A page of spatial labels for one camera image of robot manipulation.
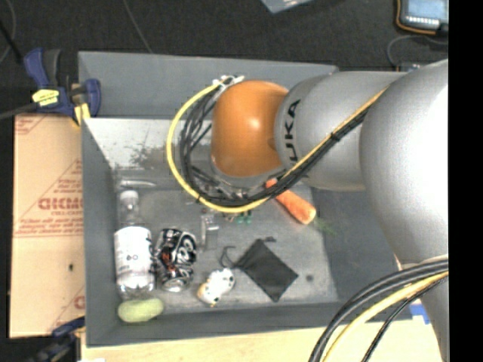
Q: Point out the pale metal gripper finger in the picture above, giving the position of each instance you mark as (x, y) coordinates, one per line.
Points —
(205, 212)
(212, 227)

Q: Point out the crushed black and white can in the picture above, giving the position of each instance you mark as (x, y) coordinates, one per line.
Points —
(174, 258)

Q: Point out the white toy animal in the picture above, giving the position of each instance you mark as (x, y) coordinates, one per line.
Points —
(217, 286)

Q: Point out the orange toy carrot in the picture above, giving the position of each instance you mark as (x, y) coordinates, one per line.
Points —
(296, 204)

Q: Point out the clear plastic bottle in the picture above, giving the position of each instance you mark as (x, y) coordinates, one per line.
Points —
(133, 255)

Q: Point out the pale green oval sponge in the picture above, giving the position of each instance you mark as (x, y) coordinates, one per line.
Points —
(140, 310)

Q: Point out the grey metal bin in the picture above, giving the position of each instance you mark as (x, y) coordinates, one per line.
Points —
(124, 89)

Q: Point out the brown cardboard board, red print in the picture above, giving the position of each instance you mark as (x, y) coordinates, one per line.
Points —
(45, 187)

